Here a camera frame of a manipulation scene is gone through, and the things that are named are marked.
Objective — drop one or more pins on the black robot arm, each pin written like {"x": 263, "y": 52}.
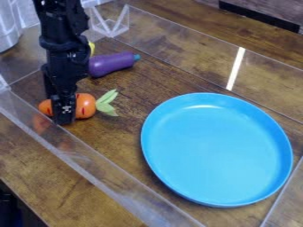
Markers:
{"x": 63, "y": 22}

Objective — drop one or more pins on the blue round tray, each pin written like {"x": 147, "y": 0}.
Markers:
{"x": 216, "y": 149}

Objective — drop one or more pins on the dark baseboard strip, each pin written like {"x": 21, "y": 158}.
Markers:
{"x": 259, "y": 16}

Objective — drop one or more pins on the clear acrylic front barrier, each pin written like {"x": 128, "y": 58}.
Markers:
{"x": 141, "y": 201}

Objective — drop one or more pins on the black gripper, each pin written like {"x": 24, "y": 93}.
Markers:
{"x": 65, "y": 68}

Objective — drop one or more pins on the white checked curtain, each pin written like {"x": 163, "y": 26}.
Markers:
{"x": 15, "y": 20}

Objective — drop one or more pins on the purple toy eggplant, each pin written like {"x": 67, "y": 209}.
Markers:
{"x": 104, "y": 64}

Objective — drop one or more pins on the orange toy carrot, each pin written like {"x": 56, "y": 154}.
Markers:
{"x": 88, "y": 105}

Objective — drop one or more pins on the yellow toy lemon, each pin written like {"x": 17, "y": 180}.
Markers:
{"x": 91, "y": 48}

